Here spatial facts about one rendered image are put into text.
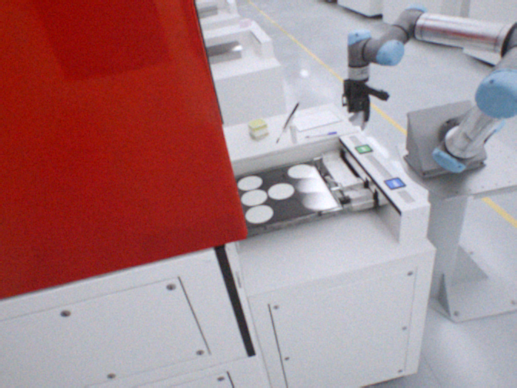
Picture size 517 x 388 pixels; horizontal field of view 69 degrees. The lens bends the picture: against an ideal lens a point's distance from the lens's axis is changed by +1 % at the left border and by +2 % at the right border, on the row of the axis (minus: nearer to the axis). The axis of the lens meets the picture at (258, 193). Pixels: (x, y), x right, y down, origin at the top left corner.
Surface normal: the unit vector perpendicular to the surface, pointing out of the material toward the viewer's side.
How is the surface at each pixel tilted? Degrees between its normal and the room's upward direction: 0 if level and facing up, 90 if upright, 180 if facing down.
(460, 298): 0
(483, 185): 0
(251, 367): 90
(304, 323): 90
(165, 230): 90
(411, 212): 90
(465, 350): 0
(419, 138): 46
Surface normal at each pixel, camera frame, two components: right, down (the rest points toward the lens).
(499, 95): -0.67, 0.70
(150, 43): 0.18, 0.55
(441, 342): -0.16, -0.80
